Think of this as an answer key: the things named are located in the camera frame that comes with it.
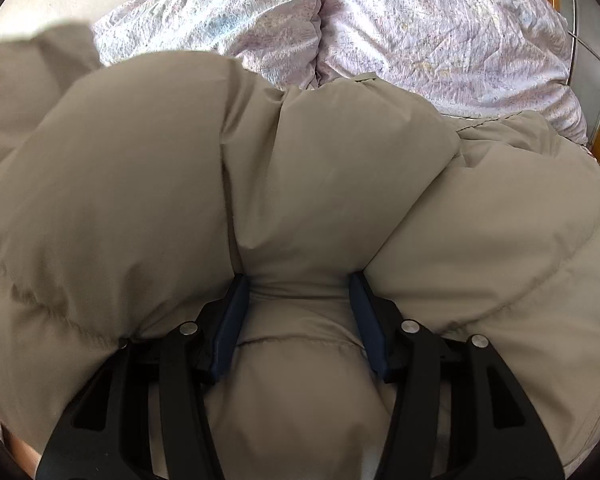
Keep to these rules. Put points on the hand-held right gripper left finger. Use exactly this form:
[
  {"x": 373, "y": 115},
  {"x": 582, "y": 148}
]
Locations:
[{"x": 230, "y": 320}]

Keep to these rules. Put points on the beige puffy duvet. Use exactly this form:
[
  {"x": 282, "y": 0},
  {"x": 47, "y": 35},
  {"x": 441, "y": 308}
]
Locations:
[{"x": 330, "y": 185}]

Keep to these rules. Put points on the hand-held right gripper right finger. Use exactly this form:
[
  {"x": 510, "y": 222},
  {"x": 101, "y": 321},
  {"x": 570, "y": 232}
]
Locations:
[{"x": 370, "y": 325}]

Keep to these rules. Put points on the lilac crinkled pillow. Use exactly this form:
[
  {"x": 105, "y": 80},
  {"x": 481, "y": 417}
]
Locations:
[
  {"x": 220, "y": 15},
  {"x": 440, "y": 25}
]

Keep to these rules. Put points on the wooden wardrobe with glass panels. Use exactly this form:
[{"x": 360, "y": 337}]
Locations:
[{"x": 592, "y": 60}]

